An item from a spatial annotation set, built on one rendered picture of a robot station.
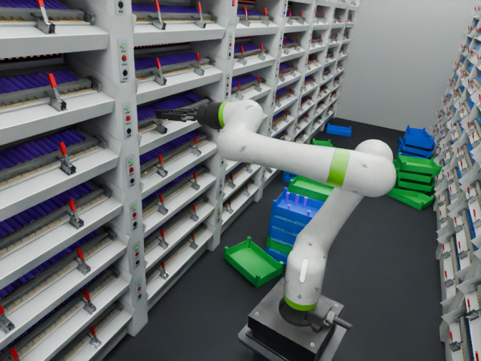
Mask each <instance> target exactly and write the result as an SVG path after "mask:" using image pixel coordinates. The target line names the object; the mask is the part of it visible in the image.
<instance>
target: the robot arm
mask: <svg viewBox="0 0 481 361"><path fill-rule="evenodd" d="M155 116H156V119H168V120H173V121H181V122H187V120H190V121H198V123H199V124H200V125H206V126H209V127H210V128H213V129H216V130H217V131H218V133H219V132H220V129H222V131H221V132H220V134H219V136H218V138H217V142H216V145H217V149H218V152H219V153H220V155H221V156H222V157H223V158H225V159H226V160H231V161H238V162H244V163H253V164H256V165H262V166H266V167H269V168H275V169H279V170H283V171H286V172H289V173H293V174H296V175H300V176H303V177H305V178H309V179H311V180H314V181H317V182H320V183H323V184H325V185H328V186H333V187H335V188H334V189H333V190H332V192H331V194H330V195H329V197H328V198H327V199H326V201H325V203H324V204H323V206H322V207H321V208H320V209H319V211H318V212H317V213H316V215H315V216H314V217H313V218H312V219H311V220H310V222H309V223H308V224H307V225H306V226H305V227H304V229H303V230H302V231H301V232H300V233H299V234H298V236H297V237H296V240H295V243H294V245H293V248H292V250H291V252H290V254H289V255H288V259H287V265H286V275H285V281H284V288H283V293H284V297H283V298H282V299H281V300H280V302H279V308H278V310H279V313H280V315H281V316H282V318H283V319H284V320H285V321H287V322H288V323H289V324H292V325H294V326H297V327H308V326H311V329H312V331H313V332H315V333H317V334H318V333H319V331H321V330H322V329H324V327H329V326H330V325H329V324H333V323H335V324H337V325H339V326H341V327H343V328H345V329H347V330H349V331H350V330H351V328H352V324H350V323H348V322H346V321H344V320H342V319H340V318H338V317H337V316H336V313H335V312H332V311H331V308H332V307H331V306H329V305H327V304H325V303H323V302H321V301H319V299H320V296H321V289H322V284H323V280H324V273H325V268H326V262H327V258H328V253H329V249H330V248H331V245H332V243H333V242H334V239H335V238H336V236H337V234H338V233H339V231H340V230H341V228H342V226H343V225H344V223H345V222H346V220H347V218H348V217H349V216H350V215H351V213H352V212H353V210H354V209H355V208H356V207H357V205H358V204H359V202H360V201H361V200H362V198H363V197H364V196H368V197H380V196H383V195H385V194H387V193H388V192H390V190H391V189H392V188H393V187H394V184H395V182H396V179H397V173H396V170H395V167H394V165H393V163H392V162H393V154H392V151H391V149H390V147H389V146H388V145H387V144H386V143H383V142H382V141H380V140H366V141H364V142H362V143H360V144H359V145H358V146H357V147H356V149H355V150H347V149H342V148H333V147H326V146H320V145H309V144H305V143H297V142H292V141H288V140H282V139H278V138H272V137H269V136H266V135H259V134H257V133H256V132H257V130H258V129H259V127H260V126H261V123H262V122H263V110H262V108H261V106H260V105H259V104H258V103H257V102H255V101H253V100H240V101H237V102H217V101H216V100H215V101H214V102H210V103H209V104H208V105H200V106H199V107H198V108H192V109H178V110H156V111H155ZM327 323H329V324H327Z"/></svg>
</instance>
